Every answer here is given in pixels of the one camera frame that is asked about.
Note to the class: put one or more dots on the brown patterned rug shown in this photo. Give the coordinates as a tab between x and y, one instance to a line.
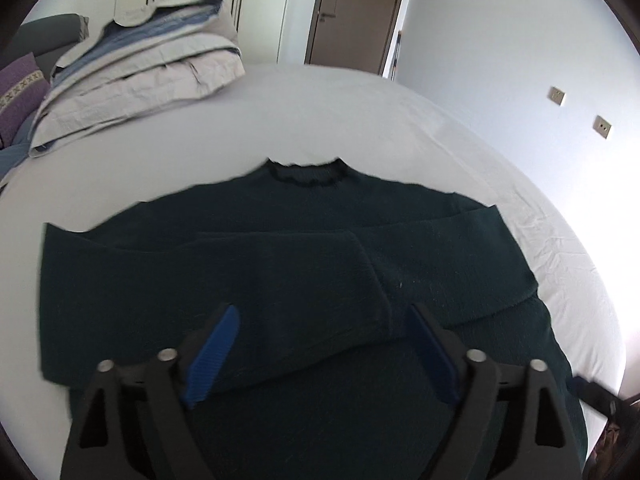
612	435

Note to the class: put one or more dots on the grey sofa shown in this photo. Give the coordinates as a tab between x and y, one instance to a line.
45	35

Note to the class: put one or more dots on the blue bedsheet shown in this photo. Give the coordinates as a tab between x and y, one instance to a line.
11	160

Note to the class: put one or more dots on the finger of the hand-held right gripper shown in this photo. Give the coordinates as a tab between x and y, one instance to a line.
595	394

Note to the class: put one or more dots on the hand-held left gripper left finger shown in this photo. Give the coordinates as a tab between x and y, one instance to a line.
215	355

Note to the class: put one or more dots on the folded white and blue duvet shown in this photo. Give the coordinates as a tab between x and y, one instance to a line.
140	80

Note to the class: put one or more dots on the dark green knit sweater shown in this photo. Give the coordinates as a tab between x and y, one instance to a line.
280	250

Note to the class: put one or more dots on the brown door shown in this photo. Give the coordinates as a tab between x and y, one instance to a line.
355	15

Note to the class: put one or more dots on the purple patterned cushion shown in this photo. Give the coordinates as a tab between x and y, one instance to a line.
17	90

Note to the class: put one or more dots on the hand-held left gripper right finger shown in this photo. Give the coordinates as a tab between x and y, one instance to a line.
435	355

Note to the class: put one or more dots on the bed with white sheet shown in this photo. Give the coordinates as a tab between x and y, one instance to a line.
350	120

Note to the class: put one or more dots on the wall socket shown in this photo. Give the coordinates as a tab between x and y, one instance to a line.
602	126
556	95

